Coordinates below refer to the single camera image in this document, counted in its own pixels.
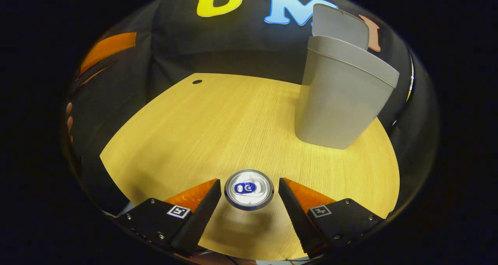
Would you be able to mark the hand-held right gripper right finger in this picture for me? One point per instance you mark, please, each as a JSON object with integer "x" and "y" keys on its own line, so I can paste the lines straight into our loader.
{"x": 297, "y": 218}

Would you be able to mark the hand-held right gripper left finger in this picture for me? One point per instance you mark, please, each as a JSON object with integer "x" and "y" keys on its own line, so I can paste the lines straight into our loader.
{"x": 202, "y": 218}

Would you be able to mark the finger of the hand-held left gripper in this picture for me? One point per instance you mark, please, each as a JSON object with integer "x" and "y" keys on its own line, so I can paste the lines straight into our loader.
{"x": 109, "y": 47}
{"x": 95, "y": 76}

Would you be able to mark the silver pop can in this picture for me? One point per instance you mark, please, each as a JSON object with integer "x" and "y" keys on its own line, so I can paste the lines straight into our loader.
{"x": 249, "y": 189}

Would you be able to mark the white desktop garbage bin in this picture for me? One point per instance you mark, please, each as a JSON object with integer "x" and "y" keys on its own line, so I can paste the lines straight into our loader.
{"x": 334, "y": 101}

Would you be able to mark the wooden desktop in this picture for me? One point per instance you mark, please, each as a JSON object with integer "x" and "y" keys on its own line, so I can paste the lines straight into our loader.
{"x": 214, "y": 132}

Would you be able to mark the black backdrop cloth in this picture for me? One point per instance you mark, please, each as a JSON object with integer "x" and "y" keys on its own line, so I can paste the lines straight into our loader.
{"x": 233, "y": 43}

